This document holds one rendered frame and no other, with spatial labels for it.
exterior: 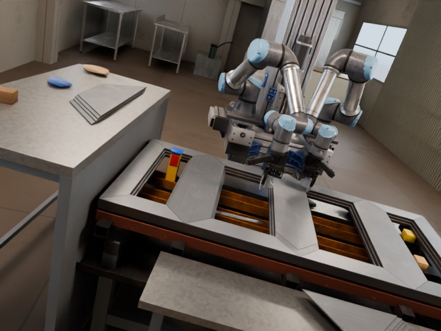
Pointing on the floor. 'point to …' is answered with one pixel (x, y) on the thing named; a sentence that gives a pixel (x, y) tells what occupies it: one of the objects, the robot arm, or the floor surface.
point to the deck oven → (273, 10)
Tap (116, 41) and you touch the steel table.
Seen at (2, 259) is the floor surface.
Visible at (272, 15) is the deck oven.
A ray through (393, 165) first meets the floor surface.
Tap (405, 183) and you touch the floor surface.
